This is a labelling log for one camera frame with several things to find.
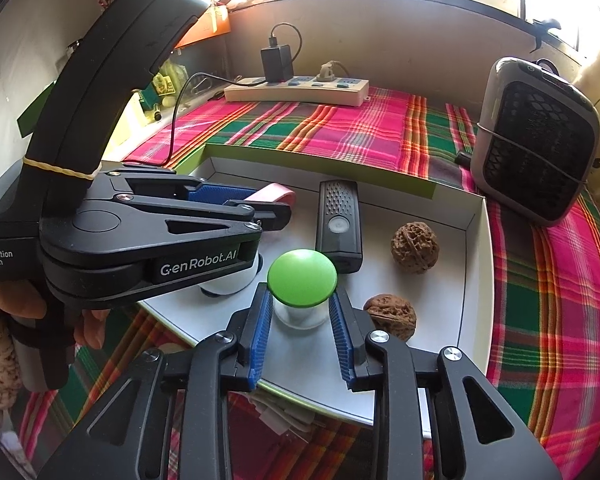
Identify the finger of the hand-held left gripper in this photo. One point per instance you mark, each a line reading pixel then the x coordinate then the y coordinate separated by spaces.
pixel 220 193
pixel 205 212

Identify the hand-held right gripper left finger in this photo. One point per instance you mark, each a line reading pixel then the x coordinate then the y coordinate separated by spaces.
pixel 261 340

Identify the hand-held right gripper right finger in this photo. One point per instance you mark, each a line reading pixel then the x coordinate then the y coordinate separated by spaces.
pixel 341 340

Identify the pink plastic hook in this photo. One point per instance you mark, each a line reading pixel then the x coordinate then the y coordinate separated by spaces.
pixel 275 194

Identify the white round knob object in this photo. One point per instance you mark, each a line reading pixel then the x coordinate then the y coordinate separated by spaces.
pixel 225 285

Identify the green-lidded clear jar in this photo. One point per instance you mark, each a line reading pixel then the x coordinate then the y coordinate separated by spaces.
pixel 302 275

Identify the white cardboard box green rim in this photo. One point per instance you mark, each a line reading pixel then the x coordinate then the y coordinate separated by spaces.
pixel 430 310

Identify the black perforated handheld device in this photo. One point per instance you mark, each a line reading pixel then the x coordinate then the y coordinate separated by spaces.
pixel 337 220

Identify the person's left hand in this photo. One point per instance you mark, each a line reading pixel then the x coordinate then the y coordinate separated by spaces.
pixel 10 302

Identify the yellow green cartoon card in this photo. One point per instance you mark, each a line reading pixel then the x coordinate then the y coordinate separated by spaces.
pixel 163 84

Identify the brown walnut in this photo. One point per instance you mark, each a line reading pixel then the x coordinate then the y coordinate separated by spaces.
pixel 390 316
pixel 415 247

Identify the orange plastic tray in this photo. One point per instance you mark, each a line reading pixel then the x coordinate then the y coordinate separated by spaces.
pixel 205 30

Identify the yellow rubber band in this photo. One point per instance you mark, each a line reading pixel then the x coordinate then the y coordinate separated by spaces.
pixel 55 169

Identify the beige power strip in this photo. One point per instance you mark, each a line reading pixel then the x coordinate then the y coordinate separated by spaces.
pixel 300 92

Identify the beige plug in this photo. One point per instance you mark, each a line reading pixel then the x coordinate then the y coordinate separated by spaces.
pixel 325 71

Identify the plaid pink green cloth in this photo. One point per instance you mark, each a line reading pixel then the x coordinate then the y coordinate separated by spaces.
pixel 545 335

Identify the grey portable fan heater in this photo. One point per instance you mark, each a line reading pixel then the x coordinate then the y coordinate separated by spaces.
pixel 535 145

